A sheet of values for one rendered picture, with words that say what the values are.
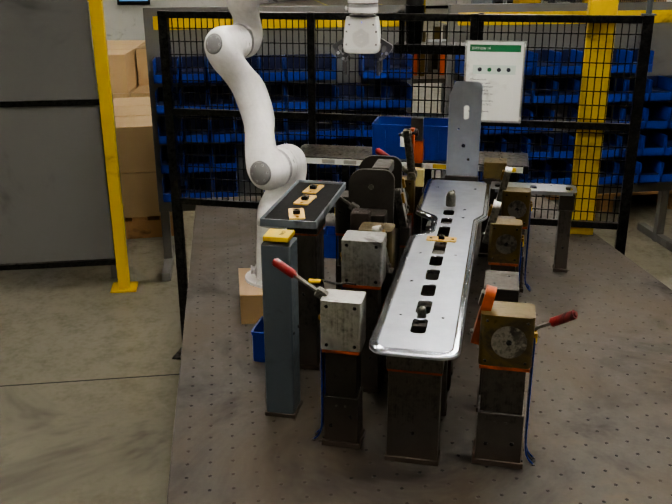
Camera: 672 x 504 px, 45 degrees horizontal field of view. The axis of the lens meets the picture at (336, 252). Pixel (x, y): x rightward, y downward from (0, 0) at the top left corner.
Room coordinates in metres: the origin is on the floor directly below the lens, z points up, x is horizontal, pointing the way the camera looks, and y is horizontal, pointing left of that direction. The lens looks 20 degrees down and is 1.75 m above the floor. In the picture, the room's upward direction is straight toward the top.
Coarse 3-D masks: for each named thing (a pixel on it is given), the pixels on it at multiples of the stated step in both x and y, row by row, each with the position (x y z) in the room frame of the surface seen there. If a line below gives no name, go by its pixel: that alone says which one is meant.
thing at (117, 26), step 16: (112, 0) 8.90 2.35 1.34; (128, 0) 8.89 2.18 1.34; (144, 0) 8.92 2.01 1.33; (160, 0) 8.96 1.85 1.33; (176, 0) 8.99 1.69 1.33; (192, 0) 9.01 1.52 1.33; (208, 0) 9.03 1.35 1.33; (224, 0) 9.05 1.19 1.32; (112, 16) 8.90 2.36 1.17; (128, 16) 8.92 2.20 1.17; (112, 32) 8.89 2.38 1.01; (128, 32) 8.92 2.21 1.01; (144, 32) 8.94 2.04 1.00
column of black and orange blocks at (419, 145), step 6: (414, 120) 2.92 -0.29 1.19; (420, 120) 2.92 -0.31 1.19; (414, 126) 2.92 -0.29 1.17; (420, 126) 2.92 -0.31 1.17; (420, 132) 2.92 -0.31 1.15; (420, 138) 2.92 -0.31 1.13; (420, 144) 2.92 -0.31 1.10; (414, 150) 2.92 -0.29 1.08; (420, 150) 2.92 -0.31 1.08; (414, 156) 2.92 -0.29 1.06; (420, 156) 2.92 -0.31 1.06; (420, 162) 2.92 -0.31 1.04
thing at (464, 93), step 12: (456, 84) 2.87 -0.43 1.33; (468, 84) 2.86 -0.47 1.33; (480, 84) 2.86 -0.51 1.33; (456, 96) 2.87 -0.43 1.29; (468, 96) 2.86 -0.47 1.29; (480, 96) 2.86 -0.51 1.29; (456, 108) 2.87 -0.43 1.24; (480, 108) 2.85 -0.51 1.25; (456, 120) 2.87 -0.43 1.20; (468, 120) 2.86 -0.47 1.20; (480, 120) 2.85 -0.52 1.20; (456, 132) 2.87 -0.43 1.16; (468, 132) 2.86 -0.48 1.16; (456, 144) 2.87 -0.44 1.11; (468, 144) 2.86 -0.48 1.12; (456, 156) 2.87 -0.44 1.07; (468, 156) 2.86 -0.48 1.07; (456, 168) 2.87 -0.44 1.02; (468, 168) 2.86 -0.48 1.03
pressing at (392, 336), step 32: (480, 192) 2.64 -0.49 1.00; (448, 224) 2.29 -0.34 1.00; (416, 256) 2.02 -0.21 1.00; (448, 256) 2.01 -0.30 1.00; (416, 288) 1.79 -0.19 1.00; (448, 288) 1.79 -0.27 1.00; (384, 320) 1.61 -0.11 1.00; (448, 320) 1.61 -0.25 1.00; (384, 352) 1.47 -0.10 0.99; (416, 352) 1.47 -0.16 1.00; (448, 352) 1.46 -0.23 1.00
